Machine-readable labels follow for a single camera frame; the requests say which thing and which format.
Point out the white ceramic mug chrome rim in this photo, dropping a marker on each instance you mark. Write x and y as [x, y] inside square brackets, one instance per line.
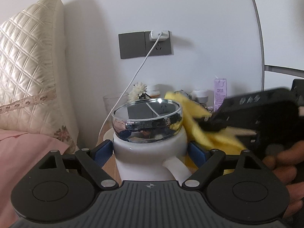
[149, 141]

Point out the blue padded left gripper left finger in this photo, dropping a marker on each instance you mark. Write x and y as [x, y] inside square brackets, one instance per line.
[102, 153]

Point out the white flower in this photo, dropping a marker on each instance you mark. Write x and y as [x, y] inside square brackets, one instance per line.
[138, 90]

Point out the yellow cleaning cloth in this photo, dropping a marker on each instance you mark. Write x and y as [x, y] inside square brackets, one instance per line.
[222, 140]

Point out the grey wall socket panel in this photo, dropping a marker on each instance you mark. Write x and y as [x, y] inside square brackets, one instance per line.
[138, 44]

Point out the white bowl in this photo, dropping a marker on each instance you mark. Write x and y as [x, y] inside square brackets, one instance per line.
[109, 135]

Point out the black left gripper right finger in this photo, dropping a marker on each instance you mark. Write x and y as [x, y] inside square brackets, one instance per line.
[213, 123]

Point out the white round jar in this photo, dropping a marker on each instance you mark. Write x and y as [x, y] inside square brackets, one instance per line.
[200, 96]

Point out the pink bed sheet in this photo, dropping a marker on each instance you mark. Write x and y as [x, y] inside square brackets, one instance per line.
[20, 151]

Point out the cream quilted pillow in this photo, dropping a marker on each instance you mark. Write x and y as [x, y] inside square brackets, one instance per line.
[35, 95]

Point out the white jar orange band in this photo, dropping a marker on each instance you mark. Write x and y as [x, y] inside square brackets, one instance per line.
[152, 91]

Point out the clear drinking glass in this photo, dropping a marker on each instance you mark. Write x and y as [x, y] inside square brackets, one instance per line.
[111, 99]

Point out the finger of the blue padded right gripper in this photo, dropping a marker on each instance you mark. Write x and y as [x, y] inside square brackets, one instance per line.
[197, 154]

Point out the person's right hand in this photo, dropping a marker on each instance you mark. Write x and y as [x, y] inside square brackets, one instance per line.
[283, 165]

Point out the purple carton box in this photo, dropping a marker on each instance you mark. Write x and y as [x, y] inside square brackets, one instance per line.
[220, 92]

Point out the wooden bedside table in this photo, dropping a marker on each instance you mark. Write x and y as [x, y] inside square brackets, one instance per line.
[110, 166]

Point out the white charger plug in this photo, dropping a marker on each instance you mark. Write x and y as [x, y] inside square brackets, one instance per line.
[158, 35]

